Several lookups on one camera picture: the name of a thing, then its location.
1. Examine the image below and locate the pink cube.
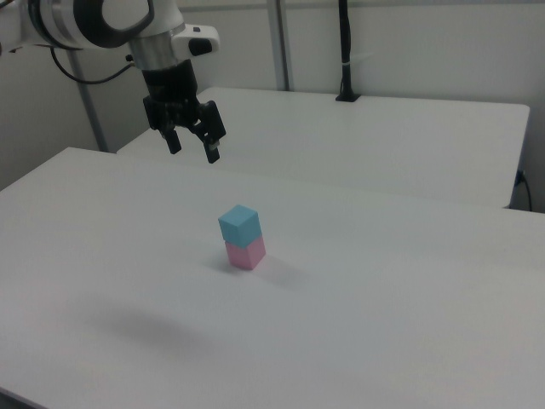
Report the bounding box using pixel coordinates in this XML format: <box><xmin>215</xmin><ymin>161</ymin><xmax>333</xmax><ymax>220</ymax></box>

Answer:
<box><xmin>224</xmin><ymin>236</ymin><xmax>267</xmax><ymax>271</ymax></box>

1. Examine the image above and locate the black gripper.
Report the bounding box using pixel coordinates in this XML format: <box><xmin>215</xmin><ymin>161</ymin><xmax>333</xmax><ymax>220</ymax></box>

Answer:
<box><xmin>141</xmin><ymin>59</ymin><xmax>227</xmax><ymax>164</ymax></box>

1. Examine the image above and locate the black wall power cable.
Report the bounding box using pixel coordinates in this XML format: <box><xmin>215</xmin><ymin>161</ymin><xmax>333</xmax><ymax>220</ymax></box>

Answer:
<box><xmin>513</xmin><ymin>169</ymin><xmax>534</xmax><ymax>211</ymax></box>

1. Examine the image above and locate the white side table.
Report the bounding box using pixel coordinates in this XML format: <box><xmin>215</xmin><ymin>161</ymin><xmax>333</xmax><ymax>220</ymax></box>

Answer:
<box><xmin>116</xmin><ymin>86</ymin><xmax>531</xmax><ymax>210</ymax></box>

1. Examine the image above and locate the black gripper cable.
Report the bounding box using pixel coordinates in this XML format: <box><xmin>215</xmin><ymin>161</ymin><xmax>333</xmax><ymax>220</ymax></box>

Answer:
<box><xmin>49</xmin><ymin>44</ymin><xmax>134</xmax><ymax>85</ymax></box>

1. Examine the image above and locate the black camera stand pole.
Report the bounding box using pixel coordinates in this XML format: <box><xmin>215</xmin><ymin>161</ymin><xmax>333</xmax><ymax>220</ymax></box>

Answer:
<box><xmin>335</xmin><ymin>0</ymin><xmax>363</xmax><ymax>103</ymax></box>

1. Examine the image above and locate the blue cube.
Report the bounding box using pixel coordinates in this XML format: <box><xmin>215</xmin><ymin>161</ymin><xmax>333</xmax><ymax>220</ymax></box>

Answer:
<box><xmin>217</xmin><ymin>204</ymin><xmax>261</xmax><ymax>250</ymax></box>

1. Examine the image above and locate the grey metal partition post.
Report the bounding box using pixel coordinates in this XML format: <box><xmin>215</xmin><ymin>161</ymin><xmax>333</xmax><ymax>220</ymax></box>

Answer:
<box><xmin>69</xmin><ymin>47</ymin><xmax>108</xmax><ymax>153</ymax></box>
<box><xmin>267</xmin><ymin>0</ymin><xmax>295</xmax><ymax>92</ymax></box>

